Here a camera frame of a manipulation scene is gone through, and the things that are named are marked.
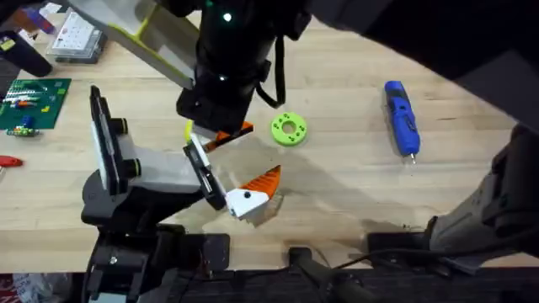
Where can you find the orange ribbed wedge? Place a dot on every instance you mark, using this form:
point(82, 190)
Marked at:
point(236, 134)

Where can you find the green disc with holes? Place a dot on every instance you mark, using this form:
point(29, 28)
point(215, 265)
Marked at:
point(289, 129)

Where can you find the black tool with yellow label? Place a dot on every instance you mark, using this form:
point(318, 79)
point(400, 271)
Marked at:
point(23, 52)

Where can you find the clear plastic parts box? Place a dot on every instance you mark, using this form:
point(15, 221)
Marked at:
point(78, 35)

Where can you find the blue electric screwdriver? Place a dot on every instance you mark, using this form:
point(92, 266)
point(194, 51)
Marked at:
point(402, 118)

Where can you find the white plastic bag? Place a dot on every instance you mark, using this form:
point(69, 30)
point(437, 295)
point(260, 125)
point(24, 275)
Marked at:
point(38, 288)

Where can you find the black rail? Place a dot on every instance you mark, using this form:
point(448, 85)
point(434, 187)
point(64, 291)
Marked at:
point(273, 288)

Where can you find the wrist upright flat plate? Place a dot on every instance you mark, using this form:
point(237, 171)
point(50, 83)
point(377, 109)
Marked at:
point(107, 143)
point(139, 40)

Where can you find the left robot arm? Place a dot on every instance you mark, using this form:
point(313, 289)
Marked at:
point(126, 219)

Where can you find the green board with toy blocks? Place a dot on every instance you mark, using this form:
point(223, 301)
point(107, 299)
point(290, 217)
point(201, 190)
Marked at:
point(35, 103)

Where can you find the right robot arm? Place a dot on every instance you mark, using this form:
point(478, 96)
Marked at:
point(484, 50)

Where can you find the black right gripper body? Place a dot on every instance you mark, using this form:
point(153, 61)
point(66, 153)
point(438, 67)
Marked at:
point(229, 84)

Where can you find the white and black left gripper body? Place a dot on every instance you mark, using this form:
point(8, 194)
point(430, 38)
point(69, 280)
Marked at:
point(164, 172)

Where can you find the small coloured toy block piece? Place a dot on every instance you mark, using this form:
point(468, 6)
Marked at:
point(23, 131)

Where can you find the small yellow-green object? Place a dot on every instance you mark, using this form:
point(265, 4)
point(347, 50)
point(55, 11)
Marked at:
point(188, 130)

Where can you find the right wrist upright flat plate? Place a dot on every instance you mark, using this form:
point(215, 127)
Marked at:
point(139, 40)

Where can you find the left wrist upright flat plate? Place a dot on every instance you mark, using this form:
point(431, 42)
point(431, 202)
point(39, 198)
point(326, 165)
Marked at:
point(107, 143)

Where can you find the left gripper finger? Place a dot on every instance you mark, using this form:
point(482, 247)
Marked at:
point(246, 202)
point(205, 134)

